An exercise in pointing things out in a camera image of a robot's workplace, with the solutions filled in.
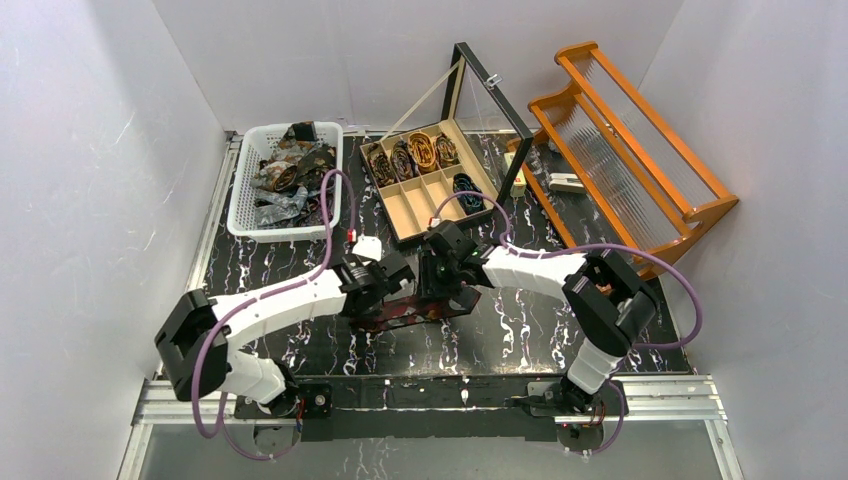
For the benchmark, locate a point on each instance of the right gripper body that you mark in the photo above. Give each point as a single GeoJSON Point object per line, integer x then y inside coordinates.
{"type": "Point", "coordinates": [433, 279]}

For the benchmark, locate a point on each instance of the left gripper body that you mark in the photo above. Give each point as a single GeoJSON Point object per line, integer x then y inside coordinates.
{"type": "Point", "coordinates": [395, 276]}

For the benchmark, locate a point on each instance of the red patterned tie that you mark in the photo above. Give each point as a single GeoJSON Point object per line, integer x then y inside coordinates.
{"type": "Point", "coordinates": [414, 310]}

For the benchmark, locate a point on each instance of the blue green tie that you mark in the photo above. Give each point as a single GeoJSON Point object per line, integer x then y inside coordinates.
{"type": "Point", "coordinates": [468, 198]}

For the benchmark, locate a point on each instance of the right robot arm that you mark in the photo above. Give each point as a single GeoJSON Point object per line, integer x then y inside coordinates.
{"type": "Point", "coordinates": [609, 300]}

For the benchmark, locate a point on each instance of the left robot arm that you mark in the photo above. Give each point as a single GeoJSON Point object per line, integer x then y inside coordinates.
{"type": "Point", "coordinates": [201, 341]}

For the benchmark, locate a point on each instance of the pile of patterned ties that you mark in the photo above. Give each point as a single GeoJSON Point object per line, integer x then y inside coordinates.
{"type": "Point", "coordinates": [287, 184]}

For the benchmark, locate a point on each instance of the wooden tie storage box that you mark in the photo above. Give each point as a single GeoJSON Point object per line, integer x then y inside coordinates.
{"type": "Point", "coordinates": [409, 205]}

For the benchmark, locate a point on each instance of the small cream box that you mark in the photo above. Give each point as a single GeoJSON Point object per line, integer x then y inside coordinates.
{"type": "Point", "coordinates": [519, 184]}

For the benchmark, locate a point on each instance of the rolled purple patterned tie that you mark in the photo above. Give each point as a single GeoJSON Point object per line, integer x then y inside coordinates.
{"type": "Point", "coordinates": [402, 161]}

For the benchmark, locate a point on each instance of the rolled brown patterned tie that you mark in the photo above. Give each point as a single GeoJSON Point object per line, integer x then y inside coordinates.
{"type": "Point", "coordinates": [445, 151]}

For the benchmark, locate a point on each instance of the rolled orange tie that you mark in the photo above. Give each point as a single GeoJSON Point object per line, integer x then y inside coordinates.
{"type": "Point", "coordinates": [422, 152]}

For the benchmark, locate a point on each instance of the rolled dark striped tie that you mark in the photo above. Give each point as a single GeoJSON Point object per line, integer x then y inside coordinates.
{"type": "Point", "coordinates": [381, 166]}

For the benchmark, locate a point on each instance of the glass box lid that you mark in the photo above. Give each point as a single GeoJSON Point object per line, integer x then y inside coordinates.
{"type": "Point", "coordinates": [483, 124]}

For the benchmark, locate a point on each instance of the white stapler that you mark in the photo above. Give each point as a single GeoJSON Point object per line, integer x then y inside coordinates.
{"type": "Point", "coordinates": [565, 182]}

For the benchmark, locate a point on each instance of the white plastic basket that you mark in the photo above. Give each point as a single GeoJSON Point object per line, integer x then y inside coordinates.
{"type": "Point", "coordinates": [256, 146]}

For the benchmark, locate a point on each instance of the orange wooden rack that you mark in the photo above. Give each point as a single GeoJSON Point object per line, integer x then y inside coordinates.
{"type": "Point", "coordinates": [649, 186]}

